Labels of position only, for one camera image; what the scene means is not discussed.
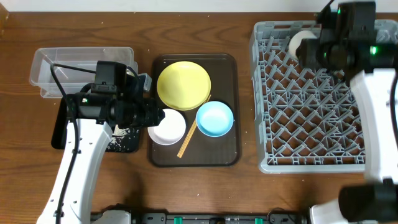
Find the grey dishwasher rack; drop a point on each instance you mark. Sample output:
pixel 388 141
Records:
pixel 306 121

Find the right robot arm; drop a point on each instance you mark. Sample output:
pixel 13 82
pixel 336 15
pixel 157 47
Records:
pixel 370 68

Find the light blue bowl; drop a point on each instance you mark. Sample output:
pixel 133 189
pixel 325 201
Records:
pixel 214 119

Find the black waste tray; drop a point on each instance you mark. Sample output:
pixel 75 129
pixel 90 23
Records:
pixel 60 130

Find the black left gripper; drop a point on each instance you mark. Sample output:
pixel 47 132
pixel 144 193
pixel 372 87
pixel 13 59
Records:
pixel 150 107

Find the yellow plate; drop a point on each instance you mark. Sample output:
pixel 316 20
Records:
pixel 183 85

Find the white bowl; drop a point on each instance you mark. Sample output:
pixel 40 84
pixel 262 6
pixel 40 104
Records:
pixel 170 130

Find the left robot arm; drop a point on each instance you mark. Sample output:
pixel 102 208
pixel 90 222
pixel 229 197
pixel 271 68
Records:
pixel 91 118

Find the small pale green cup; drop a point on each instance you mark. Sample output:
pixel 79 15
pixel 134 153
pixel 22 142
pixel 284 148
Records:
pixel 296 41

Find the dark brown serving tray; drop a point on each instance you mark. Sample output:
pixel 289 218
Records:
pixel 202 150

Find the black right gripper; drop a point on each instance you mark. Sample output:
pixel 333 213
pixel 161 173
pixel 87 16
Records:
pixel 304 53

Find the clear plastic bin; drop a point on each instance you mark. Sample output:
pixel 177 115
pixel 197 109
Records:
pixel 82 57

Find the rice grains pile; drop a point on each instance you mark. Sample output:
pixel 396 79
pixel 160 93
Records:
pixel 124 140

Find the wooden chopstick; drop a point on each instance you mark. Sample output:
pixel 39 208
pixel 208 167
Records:
pixel 187 139

